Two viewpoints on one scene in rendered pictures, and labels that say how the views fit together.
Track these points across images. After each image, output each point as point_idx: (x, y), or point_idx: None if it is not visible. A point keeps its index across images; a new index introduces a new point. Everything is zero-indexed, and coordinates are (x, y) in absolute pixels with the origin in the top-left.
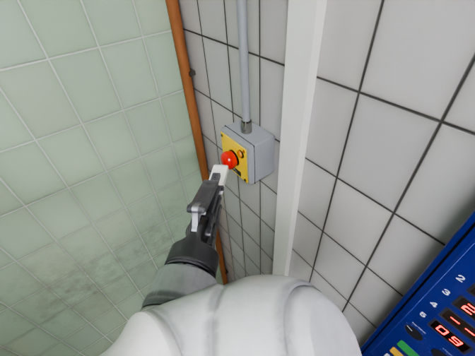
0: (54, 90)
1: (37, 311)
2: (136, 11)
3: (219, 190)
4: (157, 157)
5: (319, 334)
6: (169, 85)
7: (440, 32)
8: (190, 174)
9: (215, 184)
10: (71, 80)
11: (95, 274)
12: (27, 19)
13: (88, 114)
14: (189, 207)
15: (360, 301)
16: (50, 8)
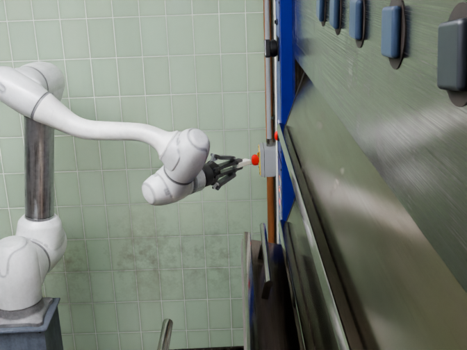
0: (192, 109)
1: (118, 256)
2: (247, 78)
3: (235, 163)
4: (236, 171)
5: (197, 132)
6: (257, 123)
7: None
8: (259, 199)
9: (232, 157)
10: (202, 106)
11: (162, 251)
12: (195, 76)
13: (203, 126)
14: (212, 153)
15: None
16: (206, 72)
